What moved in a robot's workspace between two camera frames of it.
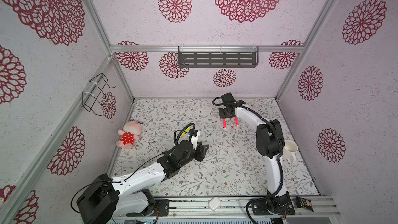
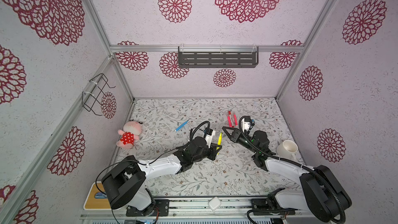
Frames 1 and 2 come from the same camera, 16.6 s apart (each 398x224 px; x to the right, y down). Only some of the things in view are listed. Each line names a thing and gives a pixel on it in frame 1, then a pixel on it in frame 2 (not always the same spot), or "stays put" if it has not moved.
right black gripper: (221, 113) to (235, 137)
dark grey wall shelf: (218, 57) stays put
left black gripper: (200, 153) stays put
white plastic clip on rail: (214, 203) stays put
